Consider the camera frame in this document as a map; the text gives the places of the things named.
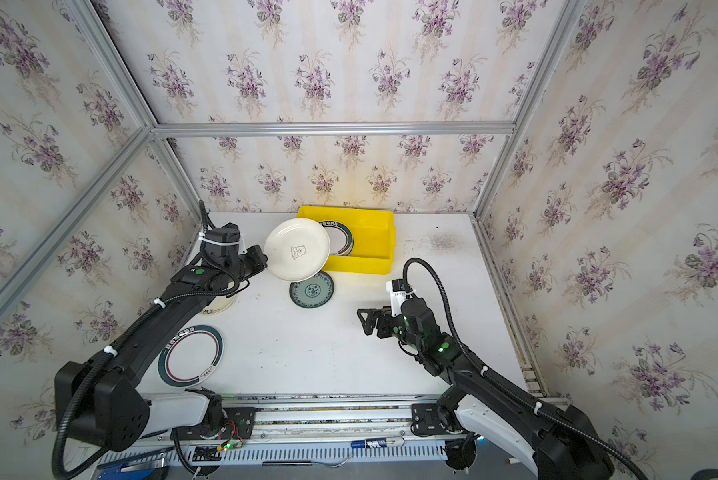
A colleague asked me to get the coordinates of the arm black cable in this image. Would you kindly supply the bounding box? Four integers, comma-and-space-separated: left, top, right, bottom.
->
51, 199, 252, 480
402, 257, 651, 480

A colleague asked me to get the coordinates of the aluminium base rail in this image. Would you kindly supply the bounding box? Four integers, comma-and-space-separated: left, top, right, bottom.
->
82, 392, 582, 466

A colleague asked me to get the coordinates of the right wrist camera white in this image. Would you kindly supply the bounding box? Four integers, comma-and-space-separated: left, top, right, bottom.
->
386, 278, 415, 317

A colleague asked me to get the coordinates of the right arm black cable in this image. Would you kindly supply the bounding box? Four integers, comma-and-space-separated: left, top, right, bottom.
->
402, 257, 651, 480

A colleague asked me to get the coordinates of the small green patterned plate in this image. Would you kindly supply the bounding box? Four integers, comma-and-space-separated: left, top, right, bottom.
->
289, 271, 335, 309

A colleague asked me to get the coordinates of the plain white large plate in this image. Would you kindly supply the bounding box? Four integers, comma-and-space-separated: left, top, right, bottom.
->
263, 218, 331, 282

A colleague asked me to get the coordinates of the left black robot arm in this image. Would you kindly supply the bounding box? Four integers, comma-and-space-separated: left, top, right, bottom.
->
54, 223, 267, 455

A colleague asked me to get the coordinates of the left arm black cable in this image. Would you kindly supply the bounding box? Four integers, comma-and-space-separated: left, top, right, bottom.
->
51, 199, 252, 480

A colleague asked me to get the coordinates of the white plate teal red rim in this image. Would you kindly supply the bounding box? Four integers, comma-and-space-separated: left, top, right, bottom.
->
157, 325, 225, 388

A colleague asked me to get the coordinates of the blue tool under rail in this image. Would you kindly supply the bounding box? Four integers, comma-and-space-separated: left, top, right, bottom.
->
92, 447, 174, 480

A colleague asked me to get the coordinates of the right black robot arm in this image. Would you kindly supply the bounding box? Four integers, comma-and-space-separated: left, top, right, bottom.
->
357, 297, 615, 479

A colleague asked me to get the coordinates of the small cream plate dark spot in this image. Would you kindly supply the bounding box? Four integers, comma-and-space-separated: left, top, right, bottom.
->
201, 296, 236, 316

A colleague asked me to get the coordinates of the white plate dark green rim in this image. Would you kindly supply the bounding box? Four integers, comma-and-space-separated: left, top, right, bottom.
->
321, 221, 354, 256

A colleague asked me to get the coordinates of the yellow plastic bin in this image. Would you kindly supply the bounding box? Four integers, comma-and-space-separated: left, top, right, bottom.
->
297, 206, 397, 275

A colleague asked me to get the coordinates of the aluminium cage frame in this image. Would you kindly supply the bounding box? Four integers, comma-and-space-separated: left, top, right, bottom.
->
0, 1, 568, 403

